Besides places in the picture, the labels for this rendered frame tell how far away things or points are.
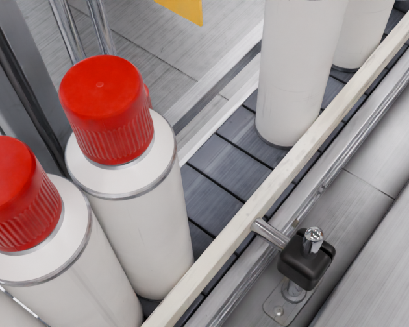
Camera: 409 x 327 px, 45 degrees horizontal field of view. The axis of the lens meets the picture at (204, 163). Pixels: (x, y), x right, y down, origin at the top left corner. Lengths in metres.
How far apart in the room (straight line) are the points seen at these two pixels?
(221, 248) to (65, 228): 0.15
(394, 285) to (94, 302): 0.22
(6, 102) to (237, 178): 0.18
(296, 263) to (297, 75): 0.13
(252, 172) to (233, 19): 0.24
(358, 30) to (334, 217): 0.16
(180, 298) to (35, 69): 0.18
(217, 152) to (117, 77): 0.23
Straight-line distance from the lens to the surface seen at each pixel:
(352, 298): 0.38
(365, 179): 0.48
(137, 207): 0.23
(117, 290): 0.28
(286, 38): 0.33
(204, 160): 0.41
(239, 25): 0.59
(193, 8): 0.24
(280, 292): 0.42
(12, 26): 0.33
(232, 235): 0.34
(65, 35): 0.30
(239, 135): 0.43
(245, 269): 0.37
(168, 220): 0.26
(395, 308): 0.38
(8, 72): 0.35
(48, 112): 0.39
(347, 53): 0.47
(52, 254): 0.21
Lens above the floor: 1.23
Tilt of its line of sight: 58 degrees down
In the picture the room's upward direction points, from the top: 4 degrees counter-clockwise
